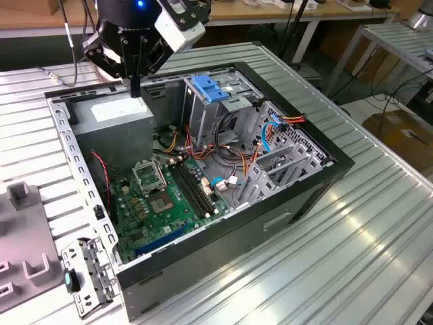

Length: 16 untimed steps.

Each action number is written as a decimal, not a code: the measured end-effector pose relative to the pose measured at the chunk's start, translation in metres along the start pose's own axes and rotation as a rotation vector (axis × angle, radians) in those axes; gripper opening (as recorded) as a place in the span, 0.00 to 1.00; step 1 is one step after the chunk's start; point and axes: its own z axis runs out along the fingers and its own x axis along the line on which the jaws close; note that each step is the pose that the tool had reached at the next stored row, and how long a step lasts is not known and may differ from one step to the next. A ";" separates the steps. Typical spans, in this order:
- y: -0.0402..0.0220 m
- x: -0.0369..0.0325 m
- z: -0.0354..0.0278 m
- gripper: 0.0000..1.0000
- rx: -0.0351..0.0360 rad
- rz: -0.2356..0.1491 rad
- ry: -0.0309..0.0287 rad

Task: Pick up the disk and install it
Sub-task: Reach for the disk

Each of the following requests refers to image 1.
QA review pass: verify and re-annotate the red black twisted wire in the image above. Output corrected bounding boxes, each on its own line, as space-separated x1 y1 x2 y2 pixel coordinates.
90 150 113 208

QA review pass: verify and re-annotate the black latch with blue tab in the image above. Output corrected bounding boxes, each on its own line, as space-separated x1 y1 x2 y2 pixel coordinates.
62 268 82 294

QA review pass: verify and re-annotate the blue plastic drive latch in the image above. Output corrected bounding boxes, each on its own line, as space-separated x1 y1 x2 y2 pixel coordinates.
191 74 231 104

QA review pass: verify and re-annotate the grey parts rack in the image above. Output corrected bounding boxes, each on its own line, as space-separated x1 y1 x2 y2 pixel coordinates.
0 181 65 314

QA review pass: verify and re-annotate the brown cardboard box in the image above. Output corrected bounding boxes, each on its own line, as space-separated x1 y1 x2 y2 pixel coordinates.
361 108 433 175

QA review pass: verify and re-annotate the black PC case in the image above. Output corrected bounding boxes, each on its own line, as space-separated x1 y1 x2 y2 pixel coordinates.
43 60 356 322

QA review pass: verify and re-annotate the blue expansion slot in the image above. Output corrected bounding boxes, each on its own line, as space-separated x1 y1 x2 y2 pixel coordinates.
135 225 190 257

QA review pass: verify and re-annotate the multicoloured power wire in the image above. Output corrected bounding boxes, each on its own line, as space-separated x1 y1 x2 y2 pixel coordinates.
242 113 308 179

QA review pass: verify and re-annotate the metal slat side table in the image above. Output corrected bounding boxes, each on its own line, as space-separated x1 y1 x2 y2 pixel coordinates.
324 22 433 102

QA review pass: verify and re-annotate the wooden workbench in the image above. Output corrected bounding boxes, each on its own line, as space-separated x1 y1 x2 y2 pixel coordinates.
0 0 402 67

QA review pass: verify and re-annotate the metal socket cover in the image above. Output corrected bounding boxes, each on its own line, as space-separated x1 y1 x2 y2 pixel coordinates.
131 158 169 198

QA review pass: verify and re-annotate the black cable with silver plug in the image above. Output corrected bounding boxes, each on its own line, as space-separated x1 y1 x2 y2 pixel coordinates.
36 0 81 89

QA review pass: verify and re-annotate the silver card retention bracket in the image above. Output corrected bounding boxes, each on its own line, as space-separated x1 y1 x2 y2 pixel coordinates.
60 236 120 320

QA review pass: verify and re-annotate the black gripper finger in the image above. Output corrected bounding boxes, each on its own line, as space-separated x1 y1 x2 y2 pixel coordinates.
81 32 136 98
135 37 177 98

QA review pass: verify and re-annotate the black case fan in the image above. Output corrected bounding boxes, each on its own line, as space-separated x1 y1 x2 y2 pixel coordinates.
88 151 120 226

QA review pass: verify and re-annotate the black RAM slot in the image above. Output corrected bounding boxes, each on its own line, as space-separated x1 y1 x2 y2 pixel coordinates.
170 165 208 219
177 162 214 215
181 161 218 213
173 164 211 217

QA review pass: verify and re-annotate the power supply wire bundle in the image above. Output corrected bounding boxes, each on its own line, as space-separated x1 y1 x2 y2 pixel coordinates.
152 110 253 179

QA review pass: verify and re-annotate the blue data wire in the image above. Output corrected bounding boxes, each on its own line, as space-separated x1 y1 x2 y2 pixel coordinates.
209 114 285 189

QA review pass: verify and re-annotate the silver metal disk bay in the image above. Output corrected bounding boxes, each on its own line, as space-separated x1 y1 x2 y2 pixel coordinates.
233 100 336 211

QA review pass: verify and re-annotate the CPU socket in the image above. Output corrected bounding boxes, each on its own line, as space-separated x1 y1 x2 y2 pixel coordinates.
150 191 176 217

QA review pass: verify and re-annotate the green motherboard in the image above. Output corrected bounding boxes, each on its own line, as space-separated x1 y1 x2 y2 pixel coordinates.
110 157 231 265

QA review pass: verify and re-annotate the small brown box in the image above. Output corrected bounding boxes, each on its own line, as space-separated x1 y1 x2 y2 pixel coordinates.
49 0 67 16

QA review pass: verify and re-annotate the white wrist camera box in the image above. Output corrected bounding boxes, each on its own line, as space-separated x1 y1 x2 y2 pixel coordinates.
154 0 206 54

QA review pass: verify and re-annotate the grey power supply unit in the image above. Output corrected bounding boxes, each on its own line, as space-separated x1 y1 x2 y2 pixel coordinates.
69 96 155 173

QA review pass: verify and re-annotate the grey metal drive cage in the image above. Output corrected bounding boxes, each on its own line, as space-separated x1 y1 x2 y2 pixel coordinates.
181 67 267 146

